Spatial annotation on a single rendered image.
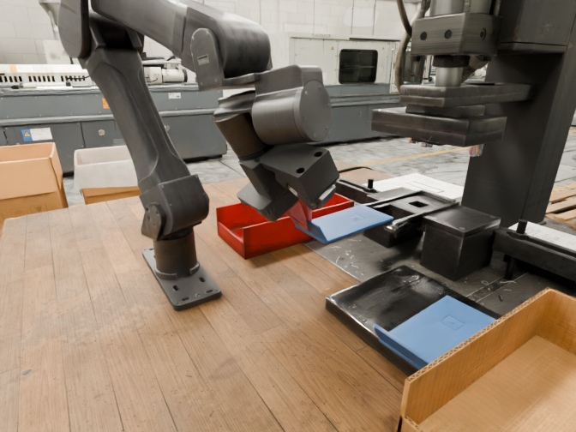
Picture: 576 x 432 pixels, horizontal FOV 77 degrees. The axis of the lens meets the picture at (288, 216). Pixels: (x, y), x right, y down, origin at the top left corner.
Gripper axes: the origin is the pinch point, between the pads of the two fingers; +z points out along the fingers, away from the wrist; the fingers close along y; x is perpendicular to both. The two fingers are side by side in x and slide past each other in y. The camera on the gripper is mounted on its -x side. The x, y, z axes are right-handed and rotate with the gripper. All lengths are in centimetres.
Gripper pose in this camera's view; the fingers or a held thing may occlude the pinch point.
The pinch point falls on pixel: (304, 223)
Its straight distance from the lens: 51.1
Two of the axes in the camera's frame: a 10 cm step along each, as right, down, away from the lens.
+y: 7.0, -6.7, 2.5
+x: -5.8, -3.3, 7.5
